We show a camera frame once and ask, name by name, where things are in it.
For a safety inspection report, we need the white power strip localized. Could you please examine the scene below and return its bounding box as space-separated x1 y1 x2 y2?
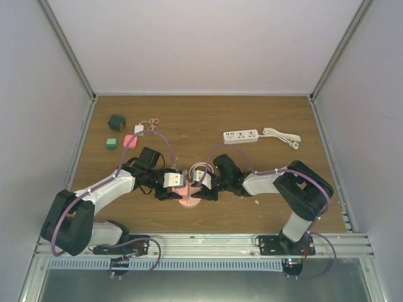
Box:
223 129 259 145

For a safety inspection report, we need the red pink charger plug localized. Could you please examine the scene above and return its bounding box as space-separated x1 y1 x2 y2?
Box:
123 135 138 149

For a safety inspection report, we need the small grey white plug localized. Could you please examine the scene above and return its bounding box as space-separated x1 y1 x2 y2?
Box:
133 125 144 136

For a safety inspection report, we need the light green plug adapter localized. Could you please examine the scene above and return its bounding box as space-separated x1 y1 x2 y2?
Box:
106 138 117 150

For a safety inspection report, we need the dark green cube plug adapter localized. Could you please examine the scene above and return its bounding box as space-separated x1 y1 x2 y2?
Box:
107 115 126 132

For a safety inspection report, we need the white power cord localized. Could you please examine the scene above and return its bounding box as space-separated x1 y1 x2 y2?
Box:
258 126 302 150

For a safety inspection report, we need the pink cube socket adapter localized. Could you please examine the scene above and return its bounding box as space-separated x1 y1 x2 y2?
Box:
171 182 189 196

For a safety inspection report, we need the pink round socket tower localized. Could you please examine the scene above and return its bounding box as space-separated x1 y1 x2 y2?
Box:
178 196 201 209

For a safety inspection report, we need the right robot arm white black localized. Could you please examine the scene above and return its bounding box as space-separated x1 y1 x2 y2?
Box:
190 154 334 255

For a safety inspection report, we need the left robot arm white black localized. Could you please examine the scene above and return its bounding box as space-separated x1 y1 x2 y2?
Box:
40 147 186 257

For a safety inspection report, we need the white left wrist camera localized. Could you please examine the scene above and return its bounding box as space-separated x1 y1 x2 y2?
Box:
162 172 186 188

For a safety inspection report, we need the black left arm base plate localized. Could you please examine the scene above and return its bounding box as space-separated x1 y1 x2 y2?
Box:
92 235 150 257

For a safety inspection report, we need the aluminium front rail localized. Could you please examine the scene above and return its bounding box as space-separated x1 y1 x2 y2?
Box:
34 232 374 259

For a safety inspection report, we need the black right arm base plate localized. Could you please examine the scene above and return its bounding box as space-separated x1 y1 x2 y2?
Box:
254 233 316 256

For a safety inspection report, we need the slotted grey cable duct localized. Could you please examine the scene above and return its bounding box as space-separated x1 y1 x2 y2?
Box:
48 257 283 272

